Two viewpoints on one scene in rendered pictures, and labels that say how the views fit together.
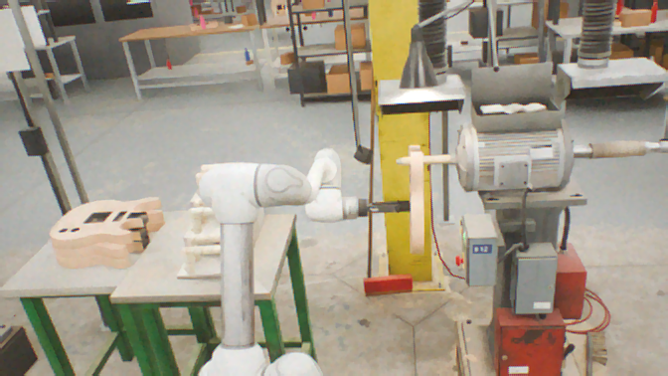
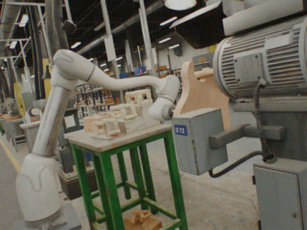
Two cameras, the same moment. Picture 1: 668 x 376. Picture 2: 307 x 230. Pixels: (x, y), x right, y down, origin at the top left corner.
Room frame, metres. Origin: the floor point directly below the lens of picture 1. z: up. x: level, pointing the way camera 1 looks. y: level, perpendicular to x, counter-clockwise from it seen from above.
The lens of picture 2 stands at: (0.85, -1.01, 1.25)
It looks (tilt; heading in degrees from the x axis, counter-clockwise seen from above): 7 degrees down; 47
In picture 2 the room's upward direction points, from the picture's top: 10 degrees counter-clockwise
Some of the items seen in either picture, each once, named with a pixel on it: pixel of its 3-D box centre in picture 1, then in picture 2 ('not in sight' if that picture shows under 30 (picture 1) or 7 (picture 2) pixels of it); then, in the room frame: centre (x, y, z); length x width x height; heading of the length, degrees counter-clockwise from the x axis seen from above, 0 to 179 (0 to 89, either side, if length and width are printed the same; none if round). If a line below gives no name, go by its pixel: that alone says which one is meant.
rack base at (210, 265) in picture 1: (215, 264); (108, 135); (1.78, 0.50, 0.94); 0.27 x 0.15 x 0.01; 85
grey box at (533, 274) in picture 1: (534, 249); (280, 162); (1.63, -0.71, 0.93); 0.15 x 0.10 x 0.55; 81
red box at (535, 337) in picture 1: (528, 341); not in sight; (1.62, -0.71, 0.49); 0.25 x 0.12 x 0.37; 81
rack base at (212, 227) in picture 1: (222, 235); (125, 125); (1.93, 0.49, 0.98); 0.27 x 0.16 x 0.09; 85
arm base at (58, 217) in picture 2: not in sight; (44, 219); (1.15, 0.15, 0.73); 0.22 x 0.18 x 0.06; 74
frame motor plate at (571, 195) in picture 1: (528, 188); (298, 99); (1.78, -0.73, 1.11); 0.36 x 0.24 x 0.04; 81
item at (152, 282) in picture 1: (229, 321); (127, 179); (1.89, 0.54, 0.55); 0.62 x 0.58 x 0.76; 81
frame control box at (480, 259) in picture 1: (497, 252); (220, 147); (1.56, -0.55, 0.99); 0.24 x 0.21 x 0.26; 81
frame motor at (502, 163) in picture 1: (512, 156); (273, 62); (1.78, -0.67, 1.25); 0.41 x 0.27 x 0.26; 81
